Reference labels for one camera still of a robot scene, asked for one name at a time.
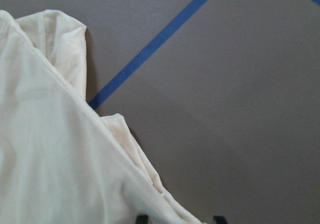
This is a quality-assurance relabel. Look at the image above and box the cream long-sleeve printed shirt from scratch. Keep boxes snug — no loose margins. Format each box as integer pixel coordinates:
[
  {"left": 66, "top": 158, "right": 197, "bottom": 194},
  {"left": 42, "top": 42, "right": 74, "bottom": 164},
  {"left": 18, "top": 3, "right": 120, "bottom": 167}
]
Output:
[{"left": 0, "top": 10, "right": 199, "bottom": 224}]

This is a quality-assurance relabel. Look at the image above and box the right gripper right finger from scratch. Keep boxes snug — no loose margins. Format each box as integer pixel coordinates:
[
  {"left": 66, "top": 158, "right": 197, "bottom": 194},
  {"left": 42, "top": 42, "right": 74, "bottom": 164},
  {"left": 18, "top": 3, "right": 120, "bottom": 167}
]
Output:
[{"left": 213, "top": 216, "right": 227, "bottom": 224}]

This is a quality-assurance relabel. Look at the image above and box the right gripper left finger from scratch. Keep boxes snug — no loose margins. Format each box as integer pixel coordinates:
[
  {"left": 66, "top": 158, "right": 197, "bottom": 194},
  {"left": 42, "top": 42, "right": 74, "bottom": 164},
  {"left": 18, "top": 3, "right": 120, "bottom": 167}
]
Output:
[{"left": 135, "top": 215, "right": 149, "bottom": 224}]

